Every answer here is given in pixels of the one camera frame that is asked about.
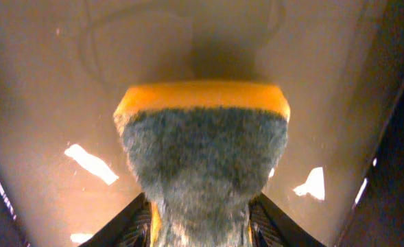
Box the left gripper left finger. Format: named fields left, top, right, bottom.
left=80, top=193, right=152, bottom=247

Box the dark green tray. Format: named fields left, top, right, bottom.
left=0, top=0, right=404, bottom=247

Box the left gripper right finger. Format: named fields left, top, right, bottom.
left=249, top=193, right=324, bottom=247

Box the yellow green sponge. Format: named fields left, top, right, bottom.
left=113, top=80, right=291, bottom=246

